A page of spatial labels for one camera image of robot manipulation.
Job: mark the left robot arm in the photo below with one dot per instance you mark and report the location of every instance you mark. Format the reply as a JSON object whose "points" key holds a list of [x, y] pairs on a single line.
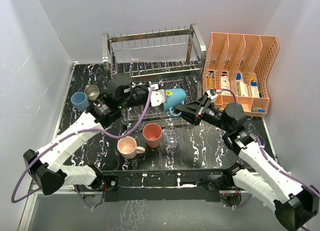
{"points": [[46, 165]]}

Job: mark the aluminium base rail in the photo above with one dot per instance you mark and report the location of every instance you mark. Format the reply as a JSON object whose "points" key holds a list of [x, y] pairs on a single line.
{"points": [[178, 199]]}

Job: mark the orange plastic file organizer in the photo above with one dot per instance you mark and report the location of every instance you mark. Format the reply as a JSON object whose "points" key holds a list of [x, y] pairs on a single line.
{"points": [[239, 64]]}

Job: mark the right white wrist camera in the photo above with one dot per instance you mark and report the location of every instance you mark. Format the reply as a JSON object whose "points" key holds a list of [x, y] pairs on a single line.
{"points": [[213, 94]]}

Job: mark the light blue tumbler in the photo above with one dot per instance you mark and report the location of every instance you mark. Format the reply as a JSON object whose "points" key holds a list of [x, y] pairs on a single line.
{"points": [[80, 101]]}

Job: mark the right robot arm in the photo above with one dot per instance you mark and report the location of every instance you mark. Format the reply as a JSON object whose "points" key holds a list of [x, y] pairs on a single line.
{"points": [[293, 202]]}

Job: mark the peach handled mug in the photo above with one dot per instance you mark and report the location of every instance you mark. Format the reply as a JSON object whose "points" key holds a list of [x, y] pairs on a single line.
{"points": [[128, 149]]}

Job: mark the blue handled mug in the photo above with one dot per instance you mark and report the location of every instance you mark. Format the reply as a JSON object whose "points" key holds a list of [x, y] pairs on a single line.
{"points": [[174, 97]]}

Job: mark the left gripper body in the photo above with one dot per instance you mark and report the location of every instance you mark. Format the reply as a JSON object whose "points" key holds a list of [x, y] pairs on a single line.
{"points": [[138, 97]]}

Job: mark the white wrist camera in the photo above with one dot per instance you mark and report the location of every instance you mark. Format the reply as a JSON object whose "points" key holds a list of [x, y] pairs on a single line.
{"points": [[213, 94], [158, 96]]}

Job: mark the yellow striped box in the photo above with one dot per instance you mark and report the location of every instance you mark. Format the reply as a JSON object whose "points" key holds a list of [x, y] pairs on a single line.
{"points": [[210, 80]]}

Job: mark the steel two-tier dish rack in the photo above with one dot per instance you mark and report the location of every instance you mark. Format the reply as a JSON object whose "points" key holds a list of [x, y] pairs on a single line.
{"points": [[171, 58]]}

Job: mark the blue white box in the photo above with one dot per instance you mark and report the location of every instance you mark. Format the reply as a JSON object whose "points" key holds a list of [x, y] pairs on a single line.
{"points": [[243, 89]]}

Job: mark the white medicine box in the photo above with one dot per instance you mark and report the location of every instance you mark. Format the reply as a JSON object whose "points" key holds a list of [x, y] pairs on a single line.
{"points": [[225, 84]]}

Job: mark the dusty pink tumbler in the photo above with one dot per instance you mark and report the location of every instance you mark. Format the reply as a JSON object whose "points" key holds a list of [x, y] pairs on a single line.
{"points": [[152, 132]]}

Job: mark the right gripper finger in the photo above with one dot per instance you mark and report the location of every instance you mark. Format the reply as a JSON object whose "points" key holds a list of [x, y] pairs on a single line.
{"points": [[191, 119], [194, 108]]}

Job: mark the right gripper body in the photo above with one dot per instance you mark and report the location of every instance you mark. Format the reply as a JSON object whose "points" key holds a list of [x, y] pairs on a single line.
{"points": [[210, 115]]}

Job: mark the small blue cap item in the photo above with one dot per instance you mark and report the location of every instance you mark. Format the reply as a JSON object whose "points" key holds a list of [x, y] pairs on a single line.
{"points": [[257, 110]]}

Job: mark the clear glass cup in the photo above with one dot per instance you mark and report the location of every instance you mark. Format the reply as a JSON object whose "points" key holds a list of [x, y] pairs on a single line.
{"points": [[172, 137]]}

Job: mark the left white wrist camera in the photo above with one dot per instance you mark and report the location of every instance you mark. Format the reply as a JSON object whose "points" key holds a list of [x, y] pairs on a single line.
{"points": [[158, 96]]}

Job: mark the cream and brown steel cup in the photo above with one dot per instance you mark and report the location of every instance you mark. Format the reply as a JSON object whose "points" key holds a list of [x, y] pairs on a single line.
{"points": [[92, 92]]}

